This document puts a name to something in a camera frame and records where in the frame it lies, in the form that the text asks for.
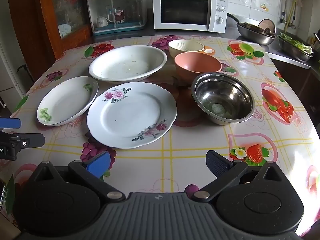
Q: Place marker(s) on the white microwave oven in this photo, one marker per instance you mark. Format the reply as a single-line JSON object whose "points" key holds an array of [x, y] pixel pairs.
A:
{"points": [[190, 11]]}

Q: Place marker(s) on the white refrigerator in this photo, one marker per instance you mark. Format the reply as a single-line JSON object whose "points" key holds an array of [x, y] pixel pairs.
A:
{"points": [[6, 72]]}

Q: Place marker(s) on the cream ribbed bowl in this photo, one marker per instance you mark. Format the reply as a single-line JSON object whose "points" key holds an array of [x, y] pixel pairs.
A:
{"points": [[185, 47]]}

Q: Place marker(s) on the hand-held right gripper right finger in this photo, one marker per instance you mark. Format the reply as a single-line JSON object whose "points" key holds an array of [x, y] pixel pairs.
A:
{"points": [[217, 165]]}

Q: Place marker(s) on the steel basin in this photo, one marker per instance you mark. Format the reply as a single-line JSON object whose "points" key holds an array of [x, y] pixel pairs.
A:
{"points": [[295, 50]]}

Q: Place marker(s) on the white mug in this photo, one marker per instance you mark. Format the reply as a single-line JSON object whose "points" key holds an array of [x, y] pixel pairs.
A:
{"points": [[101, 21]]}

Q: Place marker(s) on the pink bowl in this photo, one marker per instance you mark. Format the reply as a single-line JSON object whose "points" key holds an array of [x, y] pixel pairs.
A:
{"points": [[196, 66]]}

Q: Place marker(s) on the steel pot with lid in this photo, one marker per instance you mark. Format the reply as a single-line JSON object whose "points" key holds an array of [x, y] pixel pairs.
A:
{"points": [[253, 33]]}

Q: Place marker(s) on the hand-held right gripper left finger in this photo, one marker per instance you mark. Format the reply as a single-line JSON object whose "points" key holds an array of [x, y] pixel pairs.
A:
{"points": [[98, 164]]}

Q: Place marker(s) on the green packet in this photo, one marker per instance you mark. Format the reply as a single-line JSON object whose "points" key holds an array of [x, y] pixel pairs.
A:
{"points": [[6, 192]]}

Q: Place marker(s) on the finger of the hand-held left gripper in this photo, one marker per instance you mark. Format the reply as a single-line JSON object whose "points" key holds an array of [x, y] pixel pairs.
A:
{"points": [[27, 142], [10, 123]]}

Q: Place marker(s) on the small orange and white dish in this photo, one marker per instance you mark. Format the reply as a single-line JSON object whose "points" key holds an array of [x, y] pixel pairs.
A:
{"points": [[209, 50]]}

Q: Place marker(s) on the white plate green print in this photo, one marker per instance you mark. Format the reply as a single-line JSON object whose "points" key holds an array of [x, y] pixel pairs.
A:
{"points": [[66, 102]]}

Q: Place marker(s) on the steel pot lid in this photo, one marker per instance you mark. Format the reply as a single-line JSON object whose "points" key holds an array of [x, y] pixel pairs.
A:
{"points": [[267, 27]]}

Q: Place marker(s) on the wooden glass-door cabinet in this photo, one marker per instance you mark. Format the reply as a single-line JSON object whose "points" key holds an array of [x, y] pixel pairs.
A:
{"points": [[62, 15]]}

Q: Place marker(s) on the green leafy vegetables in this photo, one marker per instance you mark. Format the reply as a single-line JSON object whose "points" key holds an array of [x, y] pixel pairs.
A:
{"points": [[296, 41]]}

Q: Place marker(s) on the white plate pink flowers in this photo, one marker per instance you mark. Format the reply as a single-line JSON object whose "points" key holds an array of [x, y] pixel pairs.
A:
{"points": [[130, 116]]}

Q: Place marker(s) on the large white deep plate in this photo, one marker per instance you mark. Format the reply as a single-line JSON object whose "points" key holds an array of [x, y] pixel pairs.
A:
{"points": [[127, 63]]}

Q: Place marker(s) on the clear plastic cup cabinet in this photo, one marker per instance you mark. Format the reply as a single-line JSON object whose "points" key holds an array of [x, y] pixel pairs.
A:
{"points": [[116, 10]]}

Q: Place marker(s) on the stainless steel bowl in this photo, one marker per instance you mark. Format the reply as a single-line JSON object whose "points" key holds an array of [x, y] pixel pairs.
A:
{"points": [[222, 100]]}

